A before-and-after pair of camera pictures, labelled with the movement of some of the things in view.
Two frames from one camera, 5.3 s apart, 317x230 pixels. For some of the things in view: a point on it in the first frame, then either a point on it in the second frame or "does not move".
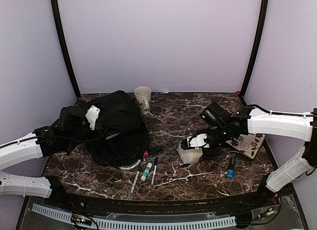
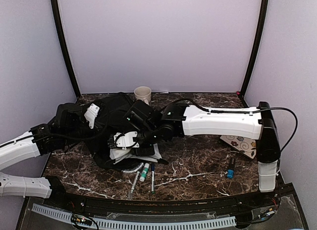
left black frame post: x=63 y=41 does not move
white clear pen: x=133 y=185 does not move
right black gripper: x=208 y=154 -> x=149 y=150
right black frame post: x=264 y=14 does not move
